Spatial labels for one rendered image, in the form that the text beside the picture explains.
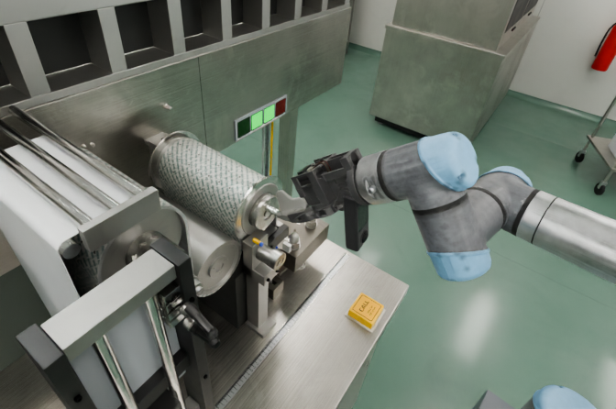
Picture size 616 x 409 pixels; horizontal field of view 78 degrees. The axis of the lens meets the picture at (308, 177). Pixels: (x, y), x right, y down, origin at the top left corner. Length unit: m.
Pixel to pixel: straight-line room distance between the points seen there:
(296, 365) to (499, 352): 1.50
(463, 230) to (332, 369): 0.57
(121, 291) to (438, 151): 0.38
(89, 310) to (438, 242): 0.40
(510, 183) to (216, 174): 0.53
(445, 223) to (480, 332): 1.85
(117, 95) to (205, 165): 0.23
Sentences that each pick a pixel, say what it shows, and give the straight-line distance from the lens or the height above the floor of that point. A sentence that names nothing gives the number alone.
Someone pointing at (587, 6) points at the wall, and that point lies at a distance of 5.00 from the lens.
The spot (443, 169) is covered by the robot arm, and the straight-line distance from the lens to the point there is 0.48.
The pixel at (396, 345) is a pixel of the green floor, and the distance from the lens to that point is 2.13.
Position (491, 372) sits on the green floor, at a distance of 2.24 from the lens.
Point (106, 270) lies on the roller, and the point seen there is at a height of 1.34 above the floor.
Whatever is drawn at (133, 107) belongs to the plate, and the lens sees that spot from 0.92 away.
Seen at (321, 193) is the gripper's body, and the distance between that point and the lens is 0.60.
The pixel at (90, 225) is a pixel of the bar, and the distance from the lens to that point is 0.50.
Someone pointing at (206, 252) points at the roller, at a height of 1.23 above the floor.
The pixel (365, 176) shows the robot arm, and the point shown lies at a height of 1.47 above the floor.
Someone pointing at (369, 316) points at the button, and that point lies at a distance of 1.05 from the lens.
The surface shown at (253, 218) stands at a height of 1.26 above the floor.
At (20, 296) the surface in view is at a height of 1.06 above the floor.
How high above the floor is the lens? 1.78
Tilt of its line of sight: 37 degrees down
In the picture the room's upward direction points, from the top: 6 degrees clockwise
